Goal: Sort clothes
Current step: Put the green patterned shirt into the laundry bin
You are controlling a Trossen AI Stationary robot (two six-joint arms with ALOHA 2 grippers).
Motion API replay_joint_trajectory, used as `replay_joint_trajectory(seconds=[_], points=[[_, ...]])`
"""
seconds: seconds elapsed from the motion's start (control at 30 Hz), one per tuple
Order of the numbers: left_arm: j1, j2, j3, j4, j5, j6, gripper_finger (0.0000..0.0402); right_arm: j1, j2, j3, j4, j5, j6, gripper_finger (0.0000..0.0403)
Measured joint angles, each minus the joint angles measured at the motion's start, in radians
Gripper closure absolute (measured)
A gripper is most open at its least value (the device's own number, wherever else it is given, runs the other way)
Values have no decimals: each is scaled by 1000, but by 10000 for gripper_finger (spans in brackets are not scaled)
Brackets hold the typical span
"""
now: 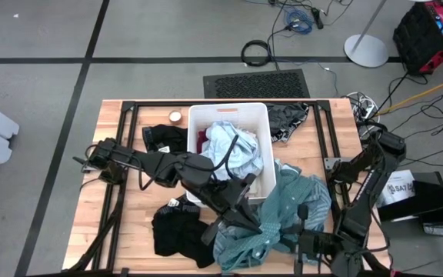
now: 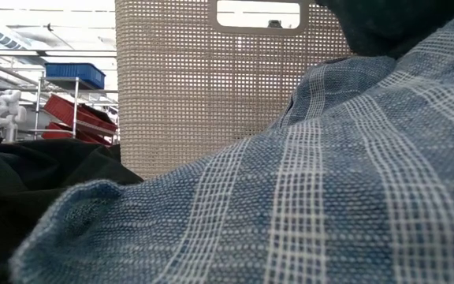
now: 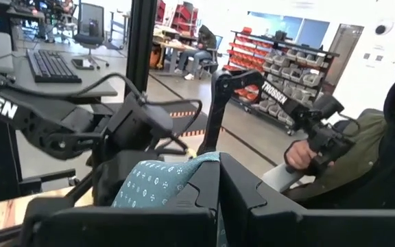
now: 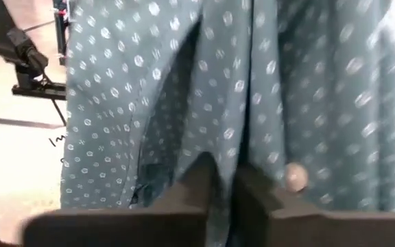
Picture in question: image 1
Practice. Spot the white perforated laundry basket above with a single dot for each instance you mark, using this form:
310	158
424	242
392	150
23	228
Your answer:
267	154

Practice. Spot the grey metal mounting plate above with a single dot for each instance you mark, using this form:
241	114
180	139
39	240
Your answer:
331	162

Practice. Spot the light blue shirt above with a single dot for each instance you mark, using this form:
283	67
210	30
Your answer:
240	154

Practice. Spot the red and white sock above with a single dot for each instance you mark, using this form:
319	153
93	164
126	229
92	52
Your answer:
202	140

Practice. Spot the white cardboard box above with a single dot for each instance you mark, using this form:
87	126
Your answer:
396	188

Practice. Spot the white power strip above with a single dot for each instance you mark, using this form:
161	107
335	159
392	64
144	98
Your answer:
365	109

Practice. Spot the black desk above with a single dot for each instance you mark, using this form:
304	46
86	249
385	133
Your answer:
437	192

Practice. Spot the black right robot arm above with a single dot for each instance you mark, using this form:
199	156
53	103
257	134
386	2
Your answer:
360	215

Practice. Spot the white round stand base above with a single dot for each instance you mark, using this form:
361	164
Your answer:
365	52

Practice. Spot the black and red case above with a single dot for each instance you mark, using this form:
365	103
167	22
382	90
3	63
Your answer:
417	42

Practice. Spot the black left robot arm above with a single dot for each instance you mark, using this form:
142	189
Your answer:
148	165

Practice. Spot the black boxer briefs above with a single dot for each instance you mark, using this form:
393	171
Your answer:
167	136
179	209

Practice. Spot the black garment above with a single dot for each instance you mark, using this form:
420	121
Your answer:
190	250

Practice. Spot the black floor mat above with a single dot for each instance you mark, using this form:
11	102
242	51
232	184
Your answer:
256	84

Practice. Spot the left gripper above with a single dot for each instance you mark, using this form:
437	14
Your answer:
233	200

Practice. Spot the grey boxer briefs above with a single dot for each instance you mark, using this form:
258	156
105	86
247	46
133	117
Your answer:
283	119

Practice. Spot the grey plastic bag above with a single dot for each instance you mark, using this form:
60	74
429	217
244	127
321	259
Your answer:
438	229

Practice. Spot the small round tin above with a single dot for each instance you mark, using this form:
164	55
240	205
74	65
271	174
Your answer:
175	116

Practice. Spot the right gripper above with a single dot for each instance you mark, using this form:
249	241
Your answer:
319	244

